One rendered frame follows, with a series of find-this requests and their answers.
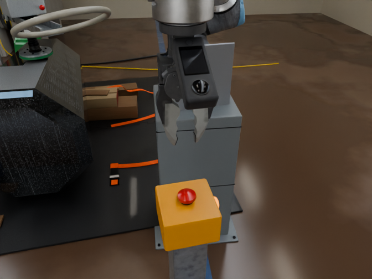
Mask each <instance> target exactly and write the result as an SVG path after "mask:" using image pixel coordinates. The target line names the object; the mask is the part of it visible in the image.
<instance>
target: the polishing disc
mask: <svg viewBox="0 0 372 279"><path fill-rule="evenodd" d="M45 48H46V49H45ZM27 49H28V50H27ZM43 51H44V52H43ZM24 52H26V53H24ZM32 53H34V54H32ZM52 54H53V50H52V49H51V48H50V47H47V46H41V47H40V49H38V50H30V49H29V48H26V49H23V50H21V51H20V52H19V57H20V58H21V59H24V60H37V59H43V58H47V57H49V56H51V55H52Z"/></svg>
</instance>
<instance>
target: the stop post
mask: <svg viewBox="0 0 372 279"><path fill-rule="evenodd" d="M184 188H189V189H192V190H194V191H195V193H196V196H197V197H196V200H195V201H193V202H192V203H190V204H183V203H181V202H180V201H179V200H178V198H177V195H178V192H179V191H180V190H181V189H184ZM155 194H156V208H157V215H158V220H159V225H160V229H161V235H162V240H163V246H164V249H165V251H168V256H169V277H170V279H205V277H206V259H207V250H208V243H211V242H217V241H219V240H220V230H221V219H222V216H221V213H220V210H219V208H218V206H217V203H216V201H215V199H214V196H213V194H212V192H211V189H210V187H209V184H208V182H207V180H206V179H197V180H190V181H186V182H179V183H172V184H165V185H158V186H156V187H155Z"/></svg>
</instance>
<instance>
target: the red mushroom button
mask: <svg viewBox="0 0 372 279"><path fill-rule="evenodd" d="M196 197H197V196H196V193H195V191H194V190H192V189H189V188H184V189H181V190H180V191H179V192H178V195H177V198H178V200H179V201H180V202H181V203H183V204H190V203H192V202H193V201H195V200H196Z"/></svg>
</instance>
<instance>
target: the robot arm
mask: <svg viewBox="0 0 372 279"><path fill-rule="evenodd" d="M147 1H149V2H152V17H153V19H155V20H156V21H158V22H159V31H160V32H161V33H164V34H167V38H168V48H167V51H166V52H165V53H157V64H158V81H159V84H158V91H157V93H156V106H157V110H158V113H159V116H160V118H161V121H162V125H163V127H164V130H165V133H166V136H167V138H168V139H169V141H170V143H171V144H172V145H174V146H175V145H176V143H177V140H178V137H177V135H176V131H177V129H178V127H177V124H176V122H177V118H178V117H179V115H180V108H179V106H178V104H177V103H175V102H174V101H173V100H172V99H175V101H176V102H179V101H180V99H183V103H184V107H185V109H186V110H192V112H193V114H194V115H195V118H194V121H193V123H194V125H195V130H194V132H193V134H194V142H195V143H197V142H198V141H199V140H200V138H201V137H202V135H203V133H204V131H205V129H206V127H207V125H208V122H209V119H210V117H211V114H212V111H213V108H214V107H215V106H216V104H217V102H218V99H219V95H218V91H217V89H216V84H215V81H214V77H213V73H212V70H211V67H210V63H209V59H208V55H207V52H206V48H205V44H209V42H208V41H207V38H206V36H207V35H210V34H214V33H217V32H221V31H223V30H227V29H231V28H236V27H237V26H240V25H242V24H244V23H245V9H244V1H243V0H147Z"/></svg>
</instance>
